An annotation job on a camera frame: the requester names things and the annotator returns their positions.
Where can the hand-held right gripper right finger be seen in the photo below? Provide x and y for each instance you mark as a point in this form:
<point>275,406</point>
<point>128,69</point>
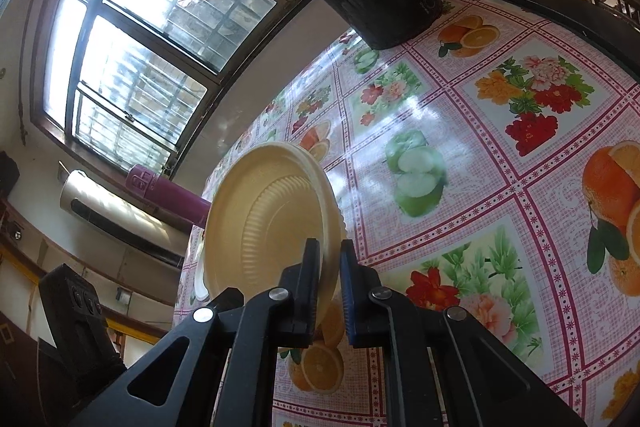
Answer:
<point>348,302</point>

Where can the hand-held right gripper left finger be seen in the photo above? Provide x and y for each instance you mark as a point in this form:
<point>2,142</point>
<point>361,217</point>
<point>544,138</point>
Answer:
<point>307,297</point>

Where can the small cream plastic bowl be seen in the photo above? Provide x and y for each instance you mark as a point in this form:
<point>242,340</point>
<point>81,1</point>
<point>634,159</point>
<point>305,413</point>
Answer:
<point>270,217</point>

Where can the large cream plastic bowl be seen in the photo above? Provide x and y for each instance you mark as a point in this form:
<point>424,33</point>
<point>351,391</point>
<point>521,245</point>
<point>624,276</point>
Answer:
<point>202,279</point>

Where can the white tower air conditioner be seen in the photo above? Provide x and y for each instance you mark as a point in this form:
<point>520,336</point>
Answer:
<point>115,217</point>

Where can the purple thermos bottle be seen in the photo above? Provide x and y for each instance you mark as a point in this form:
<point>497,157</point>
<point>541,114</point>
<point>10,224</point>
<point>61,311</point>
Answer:
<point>170,197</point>

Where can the brown framed window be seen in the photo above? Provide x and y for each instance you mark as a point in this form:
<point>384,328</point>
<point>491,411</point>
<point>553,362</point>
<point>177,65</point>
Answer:
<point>150,7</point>

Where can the black edged table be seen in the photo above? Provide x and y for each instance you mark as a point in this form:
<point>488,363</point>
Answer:
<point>550,2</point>

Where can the dark wall box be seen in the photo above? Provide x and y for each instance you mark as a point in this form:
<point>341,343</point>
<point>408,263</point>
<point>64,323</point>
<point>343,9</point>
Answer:
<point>7,174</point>

